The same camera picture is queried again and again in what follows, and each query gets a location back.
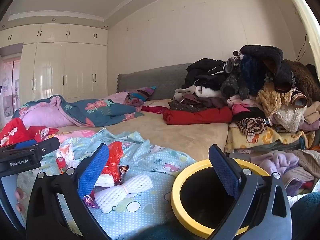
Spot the grey headboard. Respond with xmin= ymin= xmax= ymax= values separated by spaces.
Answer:
xmin=116 ymin=63 xmax=195 ymax=100

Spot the pink cartoon curtain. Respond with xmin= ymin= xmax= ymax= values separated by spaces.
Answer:
xmin=0 ymin=55 xmax=22 ymax=120

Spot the white cloth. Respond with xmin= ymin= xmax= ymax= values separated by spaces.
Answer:
xmin=287 ymin=191 xmax=314 ymax=202

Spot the long red snack wrapper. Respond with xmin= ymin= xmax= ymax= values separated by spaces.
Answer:
xmin=56 ymin=156 xmax=68 ymax=175

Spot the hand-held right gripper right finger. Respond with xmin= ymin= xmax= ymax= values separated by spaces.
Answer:
xmin=208 ymin=144 xmax=292 ymax=240

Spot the white foam net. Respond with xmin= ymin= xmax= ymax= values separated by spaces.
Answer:
xmin=94 ymin=177 xmax=153 ymax=212
xmin=94 ymin=174 xmax=116 ymax=188

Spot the thin wall cable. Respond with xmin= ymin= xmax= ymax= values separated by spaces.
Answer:
xmin=295 ymin=33 xmax=307 ymax=62

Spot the blue floral quilt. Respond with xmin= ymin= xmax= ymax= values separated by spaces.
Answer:
xmin=12 ymin=94 xmax=145 ymax=128

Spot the black bin with yellow rim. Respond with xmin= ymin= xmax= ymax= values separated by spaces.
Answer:
xmin=171 ymin=159 xmax=272 ymax=239

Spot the cream door frame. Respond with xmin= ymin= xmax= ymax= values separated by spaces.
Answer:
xmin=279 ymin=0 xmax=320 ymax=80

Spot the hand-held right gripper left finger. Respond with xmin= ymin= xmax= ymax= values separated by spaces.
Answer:
xmin=26 ymin=143 xmax=112 ymax=240

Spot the lilac fleece garment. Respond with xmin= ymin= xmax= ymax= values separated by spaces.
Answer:
xmin=251 ymin=150 xmax=299 ymax=177

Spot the pile of clothes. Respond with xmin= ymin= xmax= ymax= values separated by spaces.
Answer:
xmin=169 ymin=44 xmax=320 ymax=153

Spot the light blue cartoon bedsheet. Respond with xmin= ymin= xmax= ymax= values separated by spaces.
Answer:
xmin=15 ymin=128 xmax=198 ymax=240

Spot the yellow cartoon blanket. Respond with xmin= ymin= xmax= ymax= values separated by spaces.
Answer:
xmin=224 ymin=122 xmax=315 ymax=154

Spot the red crinkled plastic wrapper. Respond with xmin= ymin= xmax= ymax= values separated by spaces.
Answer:
xmin=101 ymin=141 xmax=125 ymax=183

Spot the beige knitted garment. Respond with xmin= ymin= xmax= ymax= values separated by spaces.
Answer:
xmin=285 ymin=149 xmax=320 ymax=178

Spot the pink printed blanket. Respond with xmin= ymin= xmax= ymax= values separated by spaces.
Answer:
xmin=42 ymin=127 xmax=88 ymax=143

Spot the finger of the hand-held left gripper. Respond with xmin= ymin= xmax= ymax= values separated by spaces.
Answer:
xmin=31 ymin=137 xmax=60 ymax=157
xmin=15 ymin=139 xmax=37 ymax=150

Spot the red floral blanket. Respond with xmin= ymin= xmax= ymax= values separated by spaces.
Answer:
xmin=0 ymin=117 xmax=59 ymax=148

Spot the shiny purple wrapper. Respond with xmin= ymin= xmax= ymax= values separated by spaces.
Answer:
xmin=83 ymin=190 xmax=101 ymax=210

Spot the yellow white snack bag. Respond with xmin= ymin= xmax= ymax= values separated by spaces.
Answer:
xmin=55 ymin=142 xmax=76 ymax=162

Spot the brown candy wrapper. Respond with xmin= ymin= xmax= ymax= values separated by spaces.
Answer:
xmin=118 ymin=164 xmax=130 ymax=179

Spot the person's left hand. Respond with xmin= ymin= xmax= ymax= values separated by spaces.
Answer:
xmin=14 ymin=187 xmax=27 ymax=214

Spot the cream wardrobe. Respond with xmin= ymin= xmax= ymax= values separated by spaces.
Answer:
xmin=0 ymin=23 xmax=108 ymax=105

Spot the red folded quilt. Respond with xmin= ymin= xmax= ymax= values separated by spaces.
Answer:
xmin=163 ymin=106 xmax=234 ymax=125

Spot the beige bed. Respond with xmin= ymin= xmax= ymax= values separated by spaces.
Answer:
xmin=15 ymin=99 xmax=229 ymax=163

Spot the striped pillow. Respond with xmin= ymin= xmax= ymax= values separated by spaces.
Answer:
xmin=126 ymin=86 xmax=157 ymax=103

